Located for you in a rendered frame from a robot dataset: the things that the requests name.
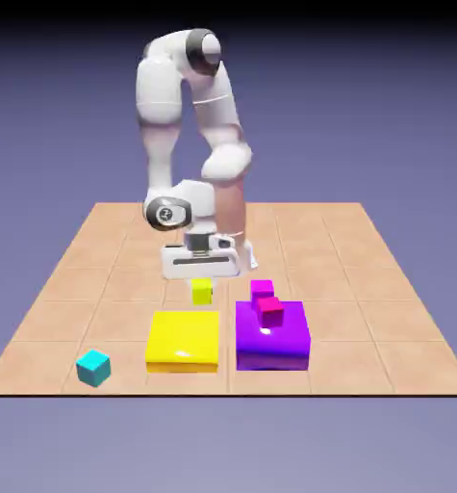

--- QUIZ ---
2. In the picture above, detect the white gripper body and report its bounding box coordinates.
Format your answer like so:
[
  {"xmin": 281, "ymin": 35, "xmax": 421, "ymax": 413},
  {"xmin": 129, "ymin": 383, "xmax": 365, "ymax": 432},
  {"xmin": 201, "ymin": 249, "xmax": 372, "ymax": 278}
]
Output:
[{"xmin": 161, "ymin": 244, "xmax": 241, "ymax": 281}]

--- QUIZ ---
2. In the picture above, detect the small yellow cube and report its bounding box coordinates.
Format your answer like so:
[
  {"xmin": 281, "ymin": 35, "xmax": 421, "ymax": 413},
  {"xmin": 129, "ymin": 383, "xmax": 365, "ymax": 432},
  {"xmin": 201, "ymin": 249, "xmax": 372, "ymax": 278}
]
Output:
[{"xmin": 190, "ymin": 277, "xmax": 214, "ymax": 306}]

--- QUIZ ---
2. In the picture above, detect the small magenta cube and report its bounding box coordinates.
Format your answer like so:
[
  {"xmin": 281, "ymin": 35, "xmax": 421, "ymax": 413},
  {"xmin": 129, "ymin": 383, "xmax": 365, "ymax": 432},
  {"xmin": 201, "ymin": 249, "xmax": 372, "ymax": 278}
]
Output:
[{"xmin": 249, "ymin": 279, "xmax": 275, "ymax": 309}]

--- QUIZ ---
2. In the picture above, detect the small crimson cube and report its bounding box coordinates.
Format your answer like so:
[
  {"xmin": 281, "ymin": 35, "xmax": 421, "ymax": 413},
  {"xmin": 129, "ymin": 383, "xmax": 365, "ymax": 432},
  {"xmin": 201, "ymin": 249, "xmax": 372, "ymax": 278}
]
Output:
[{"xmin": 257, "ymin": 296, "xmax": 286, "ymax": 328}]

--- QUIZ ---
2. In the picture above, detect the small cyan cube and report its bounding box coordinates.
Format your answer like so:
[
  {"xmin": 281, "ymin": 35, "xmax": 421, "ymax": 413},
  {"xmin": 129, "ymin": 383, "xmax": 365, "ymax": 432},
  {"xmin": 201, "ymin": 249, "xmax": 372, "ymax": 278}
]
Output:
[{"xmin": 75, "ymin": 349, "xmax": 113, "ymax": 388}]

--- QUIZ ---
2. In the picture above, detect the large yellow box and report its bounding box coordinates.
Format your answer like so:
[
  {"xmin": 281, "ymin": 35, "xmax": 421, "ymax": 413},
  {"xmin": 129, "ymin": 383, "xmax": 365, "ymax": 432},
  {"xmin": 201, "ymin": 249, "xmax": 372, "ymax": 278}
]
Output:
[{"xmin": 145, "ymin": 310, "xmax": 220, "ymax": 375}]

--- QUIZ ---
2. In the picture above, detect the large purple box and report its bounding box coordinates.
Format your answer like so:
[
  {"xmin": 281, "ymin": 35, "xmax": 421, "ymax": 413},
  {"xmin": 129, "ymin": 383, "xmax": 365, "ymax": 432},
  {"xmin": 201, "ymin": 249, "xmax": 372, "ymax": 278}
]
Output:
[{"xmin": 235, "ymin": 299, "xmax": 312, "ymax": 372}]

